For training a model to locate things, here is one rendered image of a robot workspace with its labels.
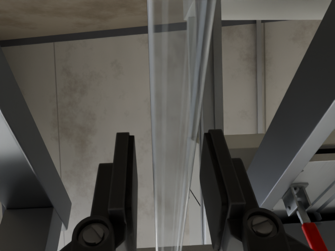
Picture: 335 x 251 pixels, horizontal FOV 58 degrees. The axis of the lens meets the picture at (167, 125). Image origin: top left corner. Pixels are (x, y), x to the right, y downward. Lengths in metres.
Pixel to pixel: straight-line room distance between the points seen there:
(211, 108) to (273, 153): 0.23
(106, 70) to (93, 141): 0.84
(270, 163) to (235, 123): 2.87
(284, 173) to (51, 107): 3.70
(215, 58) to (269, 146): 0.24
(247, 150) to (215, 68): 0.24
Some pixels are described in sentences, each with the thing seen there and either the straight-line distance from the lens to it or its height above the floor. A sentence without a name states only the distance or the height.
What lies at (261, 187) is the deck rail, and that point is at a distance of 0.42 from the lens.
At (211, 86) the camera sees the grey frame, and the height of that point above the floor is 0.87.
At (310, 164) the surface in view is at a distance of 0.38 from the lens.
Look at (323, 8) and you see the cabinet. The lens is 1.08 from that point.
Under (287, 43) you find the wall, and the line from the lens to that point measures 3.32.
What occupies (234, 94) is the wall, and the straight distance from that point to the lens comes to 3.24.
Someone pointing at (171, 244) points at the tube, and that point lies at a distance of 0.16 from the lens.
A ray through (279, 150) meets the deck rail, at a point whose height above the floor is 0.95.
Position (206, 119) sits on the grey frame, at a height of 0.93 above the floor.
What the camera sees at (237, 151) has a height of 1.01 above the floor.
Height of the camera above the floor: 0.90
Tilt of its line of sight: 3 degrees up
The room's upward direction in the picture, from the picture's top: 178 degrees clockwise
